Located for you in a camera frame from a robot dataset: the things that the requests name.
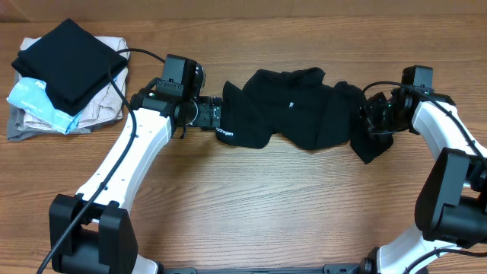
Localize black polo shirt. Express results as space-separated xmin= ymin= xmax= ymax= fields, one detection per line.
xmin=216 ymin=68 xmax=393 ymax=164

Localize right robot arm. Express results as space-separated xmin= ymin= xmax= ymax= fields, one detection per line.
xmin=351 ymin=65 xmax=486 ymax=274

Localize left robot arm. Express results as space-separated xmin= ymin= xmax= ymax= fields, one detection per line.
xmin=39 ymin=55 xmax=221 ymax=274

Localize folded beige garment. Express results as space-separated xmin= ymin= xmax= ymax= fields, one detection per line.
xmin=20 ymin=37 xmax=129 ymax=130

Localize folded black garment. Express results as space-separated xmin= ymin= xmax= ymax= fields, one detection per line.
xmin=11 ymin=19 xmax=128 ymax=116

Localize folded light blue garment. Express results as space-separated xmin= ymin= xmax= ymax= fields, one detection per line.
xmin=7 ymin=77 xmax=81 ymax=135

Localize folded grey garment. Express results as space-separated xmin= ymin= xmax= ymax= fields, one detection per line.
xmin=6 ymin=72 xmax=123 ymax=142

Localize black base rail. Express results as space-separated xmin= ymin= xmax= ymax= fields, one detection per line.
xmin=163 ymin=263 xmax=359 ymax=274

